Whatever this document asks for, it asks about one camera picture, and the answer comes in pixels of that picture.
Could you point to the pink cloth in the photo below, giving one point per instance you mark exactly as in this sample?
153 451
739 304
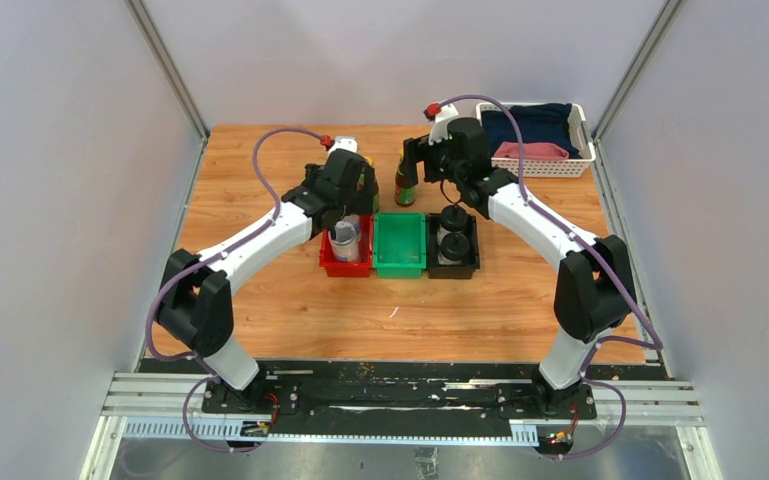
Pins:
538 151

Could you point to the black plastic bin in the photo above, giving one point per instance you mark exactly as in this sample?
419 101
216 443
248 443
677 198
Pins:
466 267

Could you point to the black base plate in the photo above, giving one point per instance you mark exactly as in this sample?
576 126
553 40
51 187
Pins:
409 399

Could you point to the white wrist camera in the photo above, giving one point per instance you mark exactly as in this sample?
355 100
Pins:
348 143
439 115

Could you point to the red plastic bin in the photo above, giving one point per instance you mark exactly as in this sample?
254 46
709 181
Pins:
363 268

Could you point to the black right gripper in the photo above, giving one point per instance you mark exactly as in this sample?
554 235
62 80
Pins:
419 150

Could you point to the green plastic bin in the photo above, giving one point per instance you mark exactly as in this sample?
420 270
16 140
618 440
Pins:
399 245

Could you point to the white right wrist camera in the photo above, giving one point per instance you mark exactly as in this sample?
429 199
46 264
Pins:
439 115

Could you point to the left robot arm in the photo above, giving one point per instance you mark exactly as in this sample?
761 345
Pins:
195 301

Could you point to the aluminium frame rail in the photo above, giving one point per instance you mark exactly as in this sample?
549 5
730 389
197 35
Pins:
178 427

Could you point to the black cap shaker bottle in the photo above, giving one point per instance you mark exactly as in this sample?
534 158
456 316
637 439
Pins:
452 219

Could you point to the navy blue cloth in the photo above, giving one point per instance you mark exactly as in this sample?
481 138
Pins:
538 123

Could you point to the silver lid jar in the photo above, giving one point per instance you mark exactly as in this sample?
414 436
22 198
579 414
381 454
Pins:
347 228
347 252

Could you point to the white plastic basket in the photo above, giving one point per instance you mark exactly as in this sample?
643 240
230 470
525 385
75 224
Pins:
573 168

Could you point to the right sauce bottle yellow cap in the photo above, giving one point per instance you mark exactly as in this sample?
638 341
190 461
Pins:
405 192

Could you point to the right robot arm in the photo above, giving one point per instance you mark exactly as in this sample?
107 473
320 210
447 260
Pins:
594 291

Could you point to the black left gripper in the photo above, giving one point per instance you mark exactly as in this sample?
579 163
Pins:
360 202

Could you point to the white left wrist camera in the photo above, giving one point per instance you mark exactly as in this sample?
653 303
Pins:
348 143

